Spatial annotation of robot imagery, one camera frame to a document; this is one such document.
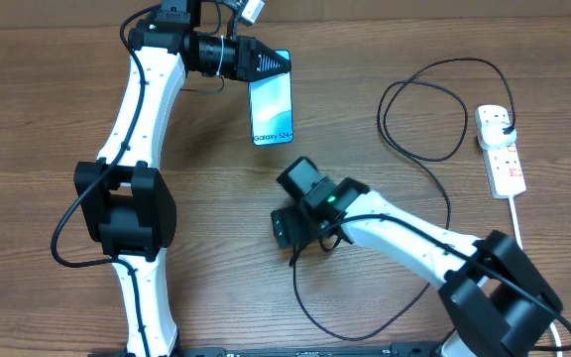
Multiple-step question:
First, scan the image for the smartphone with light screen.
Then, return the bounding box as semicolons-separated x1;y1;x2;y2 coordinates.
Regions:
249;71;294;146

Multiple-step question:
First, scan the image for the black charging cable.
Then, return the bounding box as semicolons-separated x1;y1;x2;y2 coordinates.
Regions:
288;58;517;342

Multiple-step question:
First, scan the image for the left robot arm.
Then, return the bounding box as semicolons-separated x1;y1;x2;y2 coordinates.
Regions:
72;1;291;356

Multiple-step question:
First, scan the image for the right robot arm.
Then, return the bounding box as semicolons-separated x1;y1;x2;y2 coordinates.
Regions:
272;157;563;357

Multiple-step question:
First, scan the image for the white charger plug adapter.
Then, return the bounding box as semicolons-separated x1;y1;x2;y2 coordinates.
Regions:
478;122;517;150

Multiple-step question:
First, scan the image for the white power strip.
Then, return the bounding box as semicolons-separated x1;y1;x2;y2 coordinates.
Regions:
475;104;526;199

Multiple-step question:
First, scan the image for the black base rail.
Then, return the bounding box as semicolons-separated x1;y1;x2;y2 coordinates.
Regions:
178;341;438;357

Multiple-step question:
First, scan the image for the white power strip cord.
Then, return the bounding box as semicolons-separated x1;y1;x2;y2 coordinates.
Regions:
507;195;564;357

